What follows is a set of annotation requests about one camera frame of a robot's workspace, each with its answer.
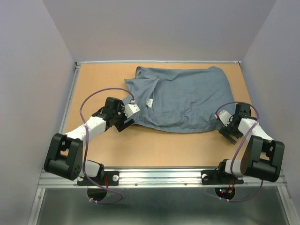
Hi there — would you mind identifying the blue grey pillowcase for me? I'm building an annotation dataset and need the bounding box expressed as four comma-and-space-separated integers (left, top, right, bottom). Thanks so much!
124, 66, 235, 133

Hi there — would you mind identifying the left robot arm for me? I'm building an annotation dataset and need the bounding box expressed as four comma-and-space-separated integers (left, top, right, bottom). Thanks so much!
44, 97, 140, 185

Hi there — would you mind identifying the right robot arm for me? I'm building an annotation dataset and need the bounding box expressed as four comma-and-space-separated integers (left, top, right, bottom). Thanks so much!
215, 102, 285, 183

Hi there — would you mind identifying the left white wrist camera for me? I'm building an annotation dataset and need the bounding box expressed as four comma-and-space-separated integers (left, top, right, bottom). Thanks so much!
124, 104, 140, 118

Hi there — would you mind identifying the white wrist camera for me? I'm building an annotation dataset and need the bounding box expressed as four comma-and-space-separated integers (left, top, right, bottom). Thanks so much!
124, 104, 140, 118
215, 110, 232, 126

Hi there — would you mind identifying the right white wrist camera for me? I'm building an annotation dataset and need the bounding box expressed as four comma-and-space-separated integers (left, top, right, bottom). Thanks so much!
215, 110, 232, 126

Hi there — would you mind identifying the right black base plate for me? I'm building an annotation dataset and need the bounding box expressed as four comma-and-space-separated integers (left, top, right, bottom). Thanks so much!
201, 168, 244, 185

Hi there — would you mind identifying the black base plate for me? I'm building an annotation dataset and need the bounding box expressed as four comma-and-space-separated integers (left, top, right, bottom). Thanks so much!
201, 168, 244, 185
77, 170, 120, 187

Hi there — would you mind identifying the aluminium front rail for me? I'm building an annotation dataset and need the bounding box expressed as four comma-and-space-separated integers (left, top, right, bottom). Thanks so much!
37, 167, 287, 189

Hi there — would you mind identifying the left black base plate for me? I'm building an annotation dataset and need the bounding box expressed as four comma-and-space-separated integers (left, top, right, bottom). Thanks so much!
77, 170, 120, 187

